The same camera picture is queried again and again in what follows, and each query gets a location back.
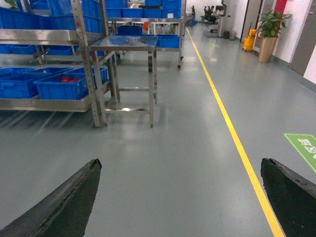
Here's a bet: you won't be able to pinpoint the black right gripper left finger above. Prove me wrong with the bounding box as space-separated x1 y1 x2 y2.
0 159 102 237

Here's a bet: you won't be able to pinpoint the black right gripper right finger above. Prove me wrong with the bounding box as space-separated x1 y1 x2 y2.
261 158 316 237

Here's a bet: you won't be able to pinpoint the blue bin with red bags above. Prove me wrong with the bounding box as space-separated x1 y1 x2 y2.
34 68 88 100

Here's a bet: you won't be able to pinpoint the blue plastic bin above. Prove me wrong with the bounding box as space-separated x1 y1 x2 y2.
0 67 73 99

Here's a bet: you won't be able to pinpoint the red bubble wrap bags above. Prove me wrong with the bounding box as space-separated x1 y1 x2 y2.
61 77 79 83

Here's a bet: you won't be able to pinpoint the stainless steel flow rack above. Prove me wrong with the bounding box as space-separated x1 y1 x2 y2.
0 0 114 127

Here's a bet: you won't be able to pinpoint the small stainless steel table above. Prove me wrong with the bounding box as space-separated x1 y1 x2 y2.
88 36 158 127

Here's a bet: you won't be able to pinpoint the yellow mop bucket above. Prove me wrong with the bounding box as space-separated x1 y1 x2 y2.
243 29 257 51

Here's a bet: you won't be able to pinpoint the plant in gold pot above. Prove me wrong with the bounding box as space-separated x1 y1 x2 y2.
257 10 292 63

